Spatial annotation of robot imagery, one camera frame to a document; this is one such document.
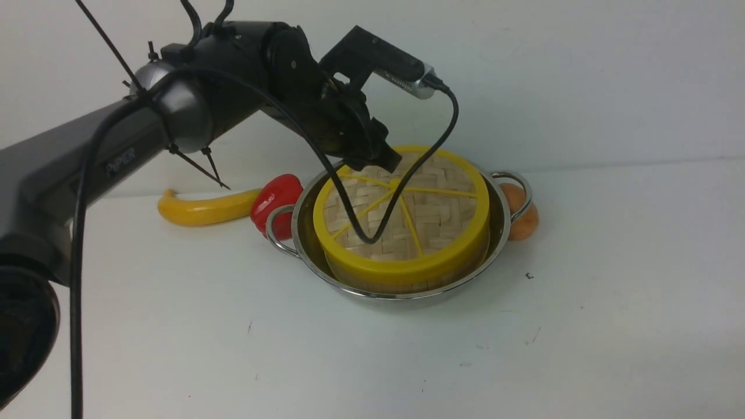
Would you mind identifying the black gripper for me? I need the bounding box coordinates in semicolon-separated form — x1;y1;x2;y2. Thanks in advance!
262;26;402;173

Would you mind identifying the yellow bamboo steamer lid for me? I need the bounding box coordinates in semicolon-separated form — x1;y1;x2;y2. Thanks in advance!
312;145;489;261

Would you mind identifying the yellow bamboo steamer basket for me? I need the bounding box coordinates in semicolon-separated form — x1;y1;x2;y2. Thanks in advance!
325;243;488;294

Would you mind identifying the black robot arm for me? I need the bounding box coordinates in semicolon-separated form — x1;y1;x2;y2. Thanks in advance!
1;21;425;407

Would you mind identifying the stainless steel pot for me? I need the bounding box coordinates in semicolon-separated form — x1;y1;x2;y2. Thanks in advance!
265;168;533;301

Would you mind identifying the red toy bell pepper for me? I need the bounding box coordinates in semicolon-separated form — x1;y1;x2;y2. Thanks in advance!
250;174;303;241

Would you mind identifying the orange toy potato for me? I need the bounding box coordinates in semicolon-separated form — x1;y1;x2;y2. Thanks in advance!
499;183;540;242

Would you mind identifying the yellow toy banana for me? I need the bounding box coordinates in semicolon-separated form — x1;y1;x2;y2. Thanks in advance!
157;189;261;226

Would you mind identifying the black camera cable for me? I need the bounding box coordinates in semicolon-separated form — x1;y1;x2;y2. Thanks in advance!
69;67;460;419

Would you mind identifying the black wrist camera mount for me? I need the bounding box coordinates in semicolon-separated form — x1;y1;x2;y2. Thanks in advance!
320;26;444;100

